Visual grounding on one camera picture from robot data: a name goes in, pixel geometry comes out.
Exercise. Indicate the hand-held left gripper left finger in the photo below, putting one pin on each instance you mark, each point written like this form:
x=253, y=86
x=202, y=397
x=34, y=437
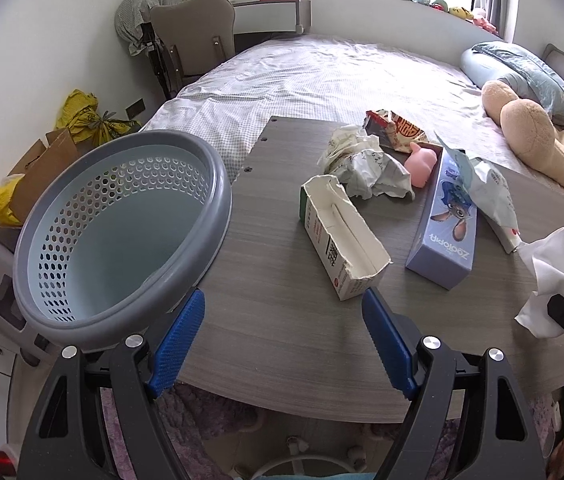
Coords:
x=177, y=345

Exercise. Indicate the yellow plastic bag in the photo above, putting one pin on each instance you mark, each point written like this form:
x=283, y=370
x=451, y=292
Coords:
x=6, y=200

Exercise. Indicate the dark wall outlet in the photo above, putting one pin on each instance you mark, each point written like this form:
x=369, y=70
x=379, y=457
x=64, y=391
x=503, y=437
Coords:
x=135, y=109

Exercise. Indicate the blue cartoon toothpaste box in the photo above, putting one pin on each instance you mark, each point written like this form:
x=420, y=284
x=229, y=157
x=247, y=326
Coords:
x=449, y=220

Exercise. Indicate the white playing card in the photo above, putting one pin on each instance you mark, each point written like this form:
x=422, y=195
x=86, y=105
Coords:
x=509, y=241

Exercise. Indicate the row of plush toys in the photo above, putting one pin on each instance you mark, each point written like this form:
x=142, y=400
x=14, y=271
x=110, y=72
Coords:
x=437, y=2

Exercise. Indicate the torn white carton box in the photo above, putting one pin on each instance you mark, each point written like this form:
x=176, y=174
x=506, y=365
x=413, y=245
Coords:
x=347, y=240

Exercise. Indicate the white chair base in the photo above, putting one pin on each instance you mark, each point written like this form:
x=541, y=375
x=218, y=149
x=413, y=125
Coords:
x=302, y=452

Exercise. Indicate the small yellow sack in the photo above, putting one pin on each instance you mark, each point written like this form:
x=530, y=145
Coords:
x=79, y=110

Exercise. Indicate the white tissue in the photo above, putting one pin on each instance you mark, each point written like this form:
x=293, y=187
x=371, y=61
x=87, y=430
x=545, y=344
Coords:
x=552, y=270

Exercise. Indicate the grey perforated plastic basket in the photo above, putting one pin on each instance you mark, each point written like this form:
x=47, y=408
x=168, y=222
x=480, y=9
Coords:
x=111, y=260

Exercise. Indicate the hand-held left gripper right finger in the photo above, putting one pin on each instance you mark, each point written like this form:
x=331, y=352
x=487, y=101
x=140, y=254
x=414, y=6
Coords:
x=387, y=345

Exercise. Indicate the grey upholstered chair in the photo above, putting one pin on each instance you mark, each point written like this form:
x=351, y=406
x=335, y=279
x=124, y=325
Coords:
x=194, y=30

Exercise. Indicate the grey wall desk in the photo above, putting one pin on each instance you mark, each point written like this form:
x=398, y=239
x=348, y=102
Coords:
x=272, y=12

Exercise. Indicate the grey checkered cloth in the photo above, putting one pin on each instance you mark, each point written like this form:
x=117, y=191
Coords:
x=134, y=15

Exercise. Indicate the pink toy pig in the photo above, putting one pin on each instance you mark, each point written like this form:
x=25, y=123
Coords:
x=422, y=165

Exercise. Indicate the red snack packet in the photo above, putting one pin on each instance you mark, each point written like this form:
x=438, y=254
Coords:
x=402, y=132

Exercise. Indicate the bed with white sheet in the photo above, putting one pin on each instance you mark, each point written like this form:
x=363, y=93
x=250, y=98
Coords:
x=337, y=75

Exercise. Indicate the light blue pillow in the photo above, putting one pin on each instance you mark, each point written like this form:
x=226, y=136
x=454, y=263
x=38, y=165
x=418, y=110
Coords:
x=527, y=72

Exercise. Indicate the large yellow printed sack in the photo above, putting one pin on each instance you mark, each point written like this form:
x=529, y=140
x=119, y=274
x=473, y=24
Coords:
x=106, y=127

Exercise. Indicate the beige teddy bear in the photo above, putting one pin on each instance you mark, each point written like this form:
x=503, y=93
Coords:
x=537, y=130

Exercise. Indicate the brown cardboard box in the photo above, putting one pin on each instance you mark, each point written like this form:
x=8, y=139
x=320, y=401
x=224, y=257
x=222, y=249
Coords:
x=46, y=170

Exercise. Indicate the crumpled white paper wrapper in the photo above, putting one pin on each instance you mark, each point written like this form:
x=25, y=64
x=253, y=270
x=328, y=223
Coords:
x=369, y=170

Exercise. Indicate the light blue plastic packet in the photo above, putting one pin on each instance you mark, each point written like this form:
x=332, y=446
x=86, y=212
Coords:
x=487, y=190

